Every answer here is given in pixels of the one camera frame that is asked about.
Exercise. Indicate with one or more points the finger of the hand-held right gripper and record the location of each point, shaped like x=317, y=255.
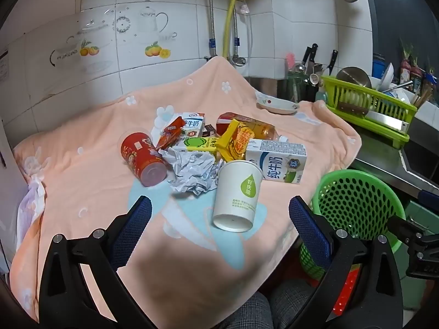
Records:
x=401, y=222
x=428, y=198

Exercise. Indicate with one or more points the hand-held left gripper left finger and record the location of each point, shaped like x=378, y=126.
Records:
x=137, y=222

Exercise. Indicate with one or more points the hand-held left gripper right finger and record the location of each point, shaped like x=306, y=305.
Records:
x=307, y=226

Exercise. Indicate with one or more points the green perforated plastic basket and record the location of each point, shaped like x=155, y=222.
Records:
x=356, y=198

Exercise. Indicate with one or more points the red drink can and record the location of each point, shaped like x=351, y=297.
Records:
x=140, y=157

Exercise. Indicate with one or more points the large white milk carton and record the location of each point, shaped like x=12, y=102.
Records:
x=277, y=164

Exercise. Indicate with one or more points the white paper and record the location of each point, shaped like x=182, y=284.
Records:
x=192, y=171

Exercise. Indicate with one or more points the white paper cup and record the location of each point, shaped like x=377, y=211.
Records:
x=236, y=195

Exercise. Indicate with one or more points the orange snack wrapper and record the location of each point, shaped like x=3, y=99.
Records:
x=169, y=133

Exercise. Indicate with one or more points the green lime drink carton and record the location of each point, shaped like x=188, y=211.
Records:
x=197, y=143

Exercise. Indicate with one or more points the amber tea plastic bottle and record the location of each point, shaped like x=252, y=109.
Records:
x=262, y=128

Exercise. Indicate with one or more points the yellow drink carton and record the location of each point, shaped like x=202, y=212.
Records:
x=236, y=140

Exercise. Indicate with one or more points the small white milk carton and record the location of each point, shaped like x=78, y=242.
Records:
x=192, y=123

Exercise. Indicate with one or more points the stainless steel sink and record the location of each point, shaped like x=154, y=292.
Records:
x=387, y=168

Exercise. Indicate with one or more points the peach floral blanket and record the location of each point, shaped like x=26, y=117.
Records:
x=103, y=164

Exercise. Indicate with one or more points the person's plaid trouser leg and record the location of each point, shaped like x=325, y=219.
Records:
x=247, y=308

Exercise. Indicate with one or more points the green plastic dish rack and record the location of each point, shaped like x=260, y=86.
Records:
x=374, y=108

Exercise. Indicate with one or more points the small dark brown packet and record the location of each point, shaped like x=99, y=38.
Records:
x=208, y=131

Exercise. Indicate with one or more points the white ceramic bowl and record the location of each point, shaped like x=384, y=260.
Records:
x=276, y=105
x=387, y=75

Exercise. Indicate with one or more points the green utensil holder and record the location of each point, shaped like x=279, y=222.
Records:
x=295, y=85

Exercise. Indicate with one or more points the steel bowl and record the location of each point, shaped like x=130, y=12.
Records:
x=353, y=77

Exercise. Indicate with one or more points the pink brush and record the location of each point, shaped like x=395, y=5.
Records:
x=291, y=61

